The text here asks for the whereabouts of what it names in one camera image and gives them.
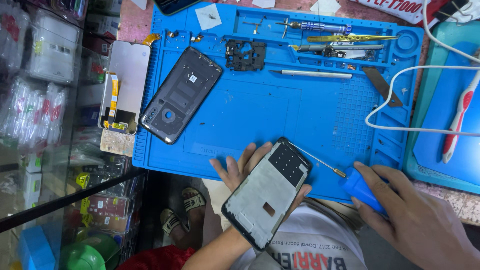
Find white cable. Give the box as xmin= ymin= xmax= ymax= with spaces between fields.
xmin=365 ymin=0 xmax=480 ymax=137

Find gold tweezers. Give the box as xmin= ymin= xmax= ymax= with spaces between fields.
xmin=307 ymin=34 xmax=399 ymax=43

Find white printed t-shirt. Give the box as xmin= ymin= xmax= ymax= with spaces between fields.
xmin=202 ymin=180 xmax=368 ymax=270

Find silver metal pick tool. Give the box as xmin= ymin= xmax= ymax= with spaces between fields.
xmin=269 ymin=69 xmax=353 ymax=80

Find black inner phone plate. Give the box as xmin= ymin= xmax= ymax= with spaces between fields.
xmin=225 ymin=39 xmax=268 ymax=72

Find red shorts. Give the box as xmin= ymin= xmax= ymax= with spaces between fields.
xmin=116 ymin=244 xmax=196 ymax=270

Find blue handle screwdriver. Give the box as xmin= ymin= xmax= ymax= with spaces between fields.
xmin=288 ymin=142 xmax=389 ymax=217

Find black binder clip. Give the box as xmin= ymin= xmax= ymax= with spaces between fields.
xmin=433 ymin=0 xmax=475 ymax=27

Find phone display with orange flex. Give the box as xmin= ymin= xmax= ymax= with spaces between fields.
xmin=98 ymin=33 xmax=162 ymax=136

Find striped sandal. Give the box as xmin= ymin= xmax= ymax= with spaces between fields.
xmin=160 ymin=208 xmax=190 ymax=237
xmin=182 ymin=187 xmax=207 ymax=212

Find white paper square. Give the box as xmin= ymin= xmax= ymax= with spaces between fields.
xmin=195 ymin=4 xmax=223 ymax=31

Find beige cork board piece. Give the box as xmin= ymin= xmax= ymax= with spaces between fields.
xmin=100 ymin=129 xmax=136 ymax=157

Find black phone frame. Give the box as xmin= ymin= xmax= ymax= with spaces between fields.
xmin=221 ymin=137 xmax=313 ymax=252

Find black phone back cover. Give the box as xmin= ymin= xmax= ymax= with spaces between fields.
xmin=139 ymin=46 xmax=223 ymax=145

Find person's right hand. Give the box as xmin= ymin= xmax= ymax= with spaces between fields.
xmin=351 ymin=161 xmax=480 ymax=270

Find glass cabinet with phone accessories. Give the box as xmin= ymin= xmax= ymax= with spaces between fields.
xmin=0 ymin=0 xmax=147 ymax=270

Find grey metal hand tool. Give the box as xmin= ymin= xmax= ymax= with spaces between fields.
xmin=289 ymin=44 xmax=385 ymax=52

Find small metal flex part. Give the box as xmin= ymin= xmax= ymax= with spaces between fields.
xmin=243 ymin=19 xmax=264 ymax=35

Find dark smartphone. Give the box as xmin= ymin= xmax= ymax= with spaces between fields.
xmin=153 ymin=0 xmax=203 ymax=16

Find person's left hand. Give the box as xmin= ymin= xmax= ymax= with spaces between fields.
xmin=209 ymin=141 xmax=313 ymax=223

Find brown metal scraper blade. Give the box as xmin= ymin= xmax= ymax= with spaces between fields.
xmin=362 ymin=67 xmax=404 ymax=108

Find red white toothbrush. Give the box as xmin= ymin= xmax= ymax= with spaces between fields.
xmin=442 ymin=69 xmax=480 ymax=164

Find teal work mat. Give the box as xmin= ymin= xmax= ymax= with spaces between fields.
xmin=403 ymin=20 xmax=480 ymax=196

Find white glue box red print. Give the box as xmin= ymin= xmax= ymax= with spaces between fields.
xmin=349 ymin=0 xmax=437 ymax=26

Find blue silicone repair mat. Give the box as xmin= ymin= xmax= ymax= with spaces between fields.
xmin=132 ymin=2 xmax=425 ymax=203

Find blue silver precision screwdriver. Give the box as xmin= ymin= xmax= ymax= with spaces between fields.
xmin=275 ymin=19 xmax=352 ymax=38

